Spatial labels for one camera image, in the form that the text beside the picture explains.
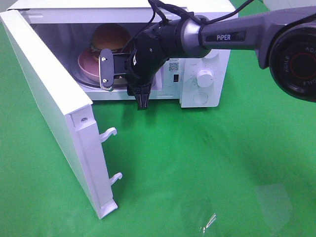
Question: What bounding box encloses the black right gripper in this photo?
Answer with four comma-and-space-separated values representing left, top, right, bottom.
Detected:
99, 19, 185, 110

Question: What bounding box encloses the pink round plate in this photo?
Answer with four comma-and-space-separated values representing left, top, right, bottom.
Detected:
77, 48, 124, 82

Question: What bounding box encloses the burger with sesame bun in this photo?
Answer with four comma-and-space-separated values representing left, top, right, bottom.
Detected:
90, 23, 131, 61

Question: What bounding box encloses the white microwave door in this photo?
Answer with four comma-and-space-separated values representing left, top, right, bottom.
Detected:
0, 10, 122, 218

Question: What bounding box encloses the round white door button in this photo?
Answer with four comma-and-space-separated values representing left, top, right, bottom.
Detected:
193, 92, 208, 105

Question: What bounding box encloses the white microwave knob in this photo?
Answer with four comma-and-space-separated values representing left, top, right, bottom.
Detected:
197, 70, 214, 88

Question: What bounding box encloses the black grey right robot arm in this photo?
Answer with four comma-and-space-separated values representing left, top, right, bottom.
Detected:
99, 4, 316, 109

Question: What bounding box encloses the glass microwave turntable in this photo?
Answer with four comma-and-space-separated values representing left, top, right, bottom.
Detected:
74, 75, 128, 92

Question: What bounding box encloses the white warning label sticker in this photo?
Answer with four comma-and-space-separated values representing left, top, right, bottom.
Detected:
168, 58, 182, 74

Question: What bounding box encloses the white microwave oven body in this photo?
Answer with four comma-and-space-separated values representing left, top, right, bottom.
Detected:
0, 0, 230, 108

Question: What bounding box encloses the clear tape patch on table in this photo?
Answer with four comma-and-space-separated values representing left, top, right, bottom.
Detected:
180, 198, 221, 237

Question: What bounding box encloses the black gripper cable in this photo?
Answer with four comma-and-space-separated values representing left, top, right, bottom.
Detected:
120, 0, 255, 54

